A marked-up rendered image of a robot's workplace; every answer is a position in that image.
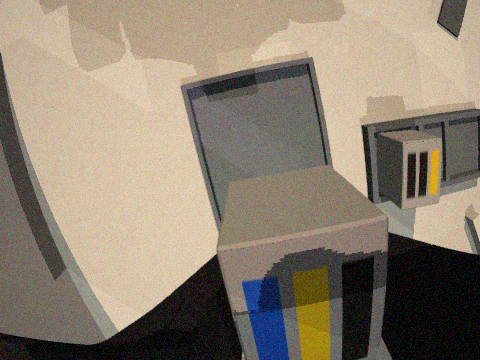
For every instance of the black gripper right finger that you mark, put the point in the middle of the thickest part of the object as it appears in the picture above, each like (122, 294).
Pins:
(432, 302)

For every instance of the dark grey panel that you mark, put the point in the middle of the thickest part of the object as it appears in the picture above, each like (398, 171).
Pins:
(38, 298)

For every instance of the beige box with dark and yellow stripes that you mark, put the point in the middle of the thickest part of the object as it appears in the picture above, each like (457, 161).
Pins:
(409, 167)

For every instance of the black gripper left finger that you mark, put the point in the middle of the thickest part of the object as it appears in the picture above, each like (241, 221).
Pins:
(193, 323)

